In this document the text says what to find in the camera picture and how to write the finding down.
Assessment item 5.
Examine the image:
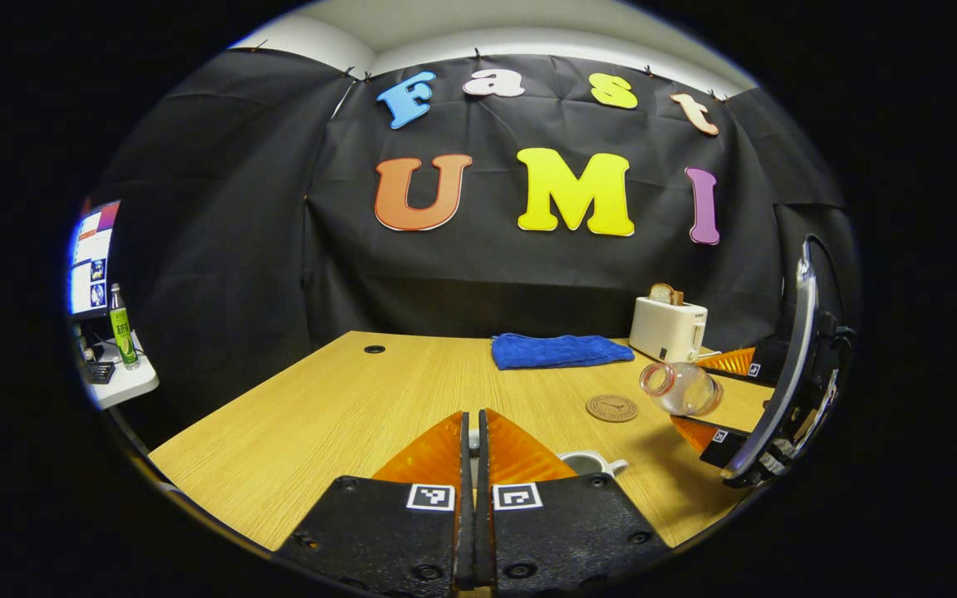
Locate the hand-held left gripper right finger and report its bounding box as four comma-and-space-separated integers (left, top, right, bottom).
478, 409, 670, 595

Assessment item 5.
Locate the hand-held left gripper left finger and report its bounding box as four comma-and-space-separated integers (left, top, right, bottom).
275, 411, 473, 598

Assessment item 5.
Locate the clear plastic water bottle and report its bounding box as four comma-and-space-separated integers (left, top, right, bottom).
640, 361, 724, 416

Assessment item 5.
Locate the white teacup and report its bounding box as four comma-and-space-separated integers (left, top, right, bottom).
557, 450, 629, 478

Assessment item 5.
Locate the round brown coaster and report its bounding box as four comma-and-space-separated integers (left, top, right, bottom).
586, 395, 638, 423

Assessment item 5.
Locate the green drink bottle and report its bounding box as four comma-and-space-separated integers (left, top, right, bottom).
110, 284, 139, 368

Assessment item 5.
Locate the white toaster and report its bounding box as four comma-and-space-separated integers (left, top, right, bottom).
630, 295, 708, 363

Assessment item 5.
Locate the blue folded towel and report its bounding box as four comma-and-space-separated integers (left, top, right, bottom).
491, 334, 636, 370

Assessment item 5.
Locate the black backdrop cloth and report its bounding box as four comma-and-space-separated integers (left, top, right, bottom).
84, 46, 861, 433

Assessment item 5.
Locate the white side table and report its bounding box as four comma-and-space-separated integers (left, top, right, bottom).
78, 332, 160, 409

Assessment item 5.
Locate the computer monitor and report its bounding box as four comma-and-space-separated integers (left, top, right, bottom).
70, 201, 120, 321

